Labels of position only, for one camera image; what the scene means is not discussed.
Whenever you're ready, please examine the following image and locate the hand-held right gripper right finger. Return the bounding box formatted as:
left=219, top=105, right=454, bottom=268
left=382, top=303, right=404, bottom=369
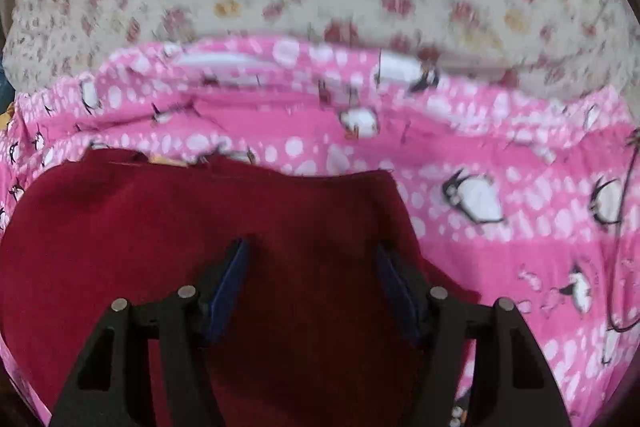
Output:
left=376, top=243, right=572, bottom=427

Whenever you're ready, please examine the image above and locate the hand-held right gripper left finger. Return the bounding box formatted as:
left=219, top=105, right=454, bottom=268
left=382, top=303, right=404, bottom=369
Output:
left=50, top=238, right=251, bottom=427

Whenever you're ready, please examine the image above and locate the dark red fleece garment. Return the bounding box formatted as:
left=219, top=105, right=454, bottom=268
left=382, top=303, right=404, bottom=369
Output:
left=0, top=149, right=483, bottom=427

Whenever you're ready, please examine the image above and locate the pink penguin print blanket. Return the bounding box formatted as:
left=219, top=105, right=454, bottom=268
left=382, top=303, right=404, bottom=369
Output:
left=0, top=36, right=640, bottom=427

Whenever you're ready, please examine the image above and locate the black cable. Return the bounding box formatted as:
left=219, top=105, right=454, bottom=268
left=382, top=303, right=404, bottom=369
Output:
left=604, top=138, right=640, bottom=334

